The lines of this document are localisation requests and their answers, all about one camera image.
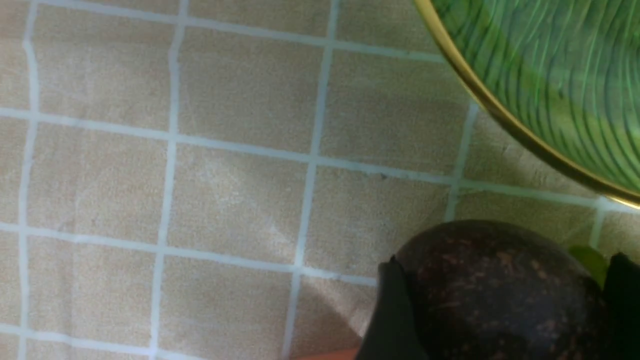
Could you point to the beige grid tablecloth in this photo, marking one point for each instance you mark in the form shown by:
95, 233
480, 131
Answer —
219, 179

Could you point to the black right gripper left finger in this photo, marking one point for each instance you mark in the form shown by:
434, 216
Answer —
391, 333

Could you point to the dark purple mangosteen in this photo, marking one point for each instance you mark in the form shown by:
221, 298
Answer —
489, 290

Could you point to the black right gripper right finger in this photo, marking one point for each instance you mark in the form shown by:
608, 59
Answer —
622, 296

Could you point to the green glass leaf plate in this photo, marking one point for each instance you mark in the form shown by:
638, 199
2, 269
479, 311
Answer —
560, 76

